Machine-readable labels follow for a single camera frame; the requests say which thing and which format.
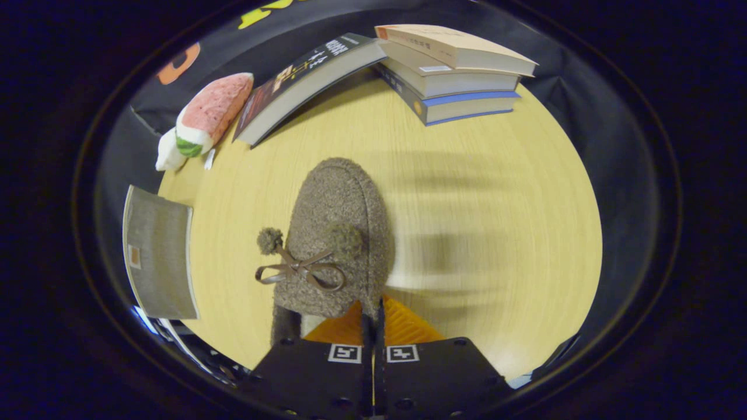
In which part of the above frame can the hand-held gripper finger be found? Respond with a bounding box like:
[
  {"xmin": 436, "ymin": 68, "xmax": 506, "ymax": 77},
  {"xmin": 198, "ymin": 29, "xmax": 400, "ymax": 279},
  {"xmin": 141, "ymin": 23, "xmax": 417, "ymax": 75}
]
[
  {"xmin": 242, "ymin": 299, "xmax": 375, "ymax": 420},
  {"xmin": 375, "ymin": 295, "xmax": 514, "ymax": 419}
]

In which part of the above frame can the brown fuzzy shoe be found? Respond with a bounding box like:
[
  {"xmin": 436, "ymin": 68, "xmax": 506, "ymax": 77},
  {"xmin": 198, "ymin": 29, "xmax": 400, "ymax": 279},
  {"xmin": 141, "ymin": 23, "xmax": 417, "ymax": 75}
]
[{"xmin": 255, "ymin": 157, "xmax": 396, "ymax": 348}]

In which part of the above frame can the grey fabric storage box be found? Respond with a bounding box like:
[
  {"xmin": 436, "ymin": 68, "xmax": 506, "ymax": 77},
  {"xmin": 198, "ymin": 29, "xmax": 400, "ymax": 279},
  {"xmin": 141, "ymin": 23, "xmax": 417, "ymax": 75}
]
[{"xmin": 122, "ymin": 185, "xmax": 200, "ymax": 320}]

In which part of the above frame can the computer monitor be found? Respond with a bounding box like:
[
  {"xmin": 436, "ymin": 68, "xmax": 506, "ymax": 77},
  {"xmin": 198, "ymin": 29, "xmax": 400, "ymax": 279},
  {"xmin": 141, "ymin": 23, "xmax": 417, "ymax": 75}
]
[{"xmin": 131, "ymin": 304, "xmax": 170, "ymax": 336}]

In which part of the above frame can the blue cover book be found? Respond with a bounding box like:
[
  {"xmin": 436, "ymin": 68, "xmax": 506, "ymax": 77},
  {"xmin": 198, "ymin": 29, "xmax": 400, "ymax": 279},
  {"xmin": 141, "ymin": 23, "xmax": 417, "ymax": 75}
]
[{"xmin": 373, "ymin": 63, "xmax": 521, "ymax": 127}]

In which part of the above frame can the watermelon slice plush toy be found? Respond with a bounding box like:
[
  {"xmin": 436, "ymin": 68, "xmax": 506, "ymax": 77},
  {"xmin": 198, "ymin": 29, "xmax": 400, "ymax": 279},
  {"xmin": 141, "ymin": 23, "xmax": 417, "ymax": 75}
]
[{"xmin": 175, "ymin": 72, "xmax": 255, "ymax": 171}]

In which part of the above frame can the black paperback book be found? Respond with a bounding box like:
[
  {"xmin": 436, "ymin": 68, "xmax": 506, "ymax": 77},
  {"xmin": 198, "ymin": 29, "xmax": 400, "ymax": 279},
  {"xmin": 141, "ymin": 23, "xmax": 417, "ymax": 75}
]
[{"xmin": 232, "ymin": 33, "xmax": 388, "ymax": 146}]

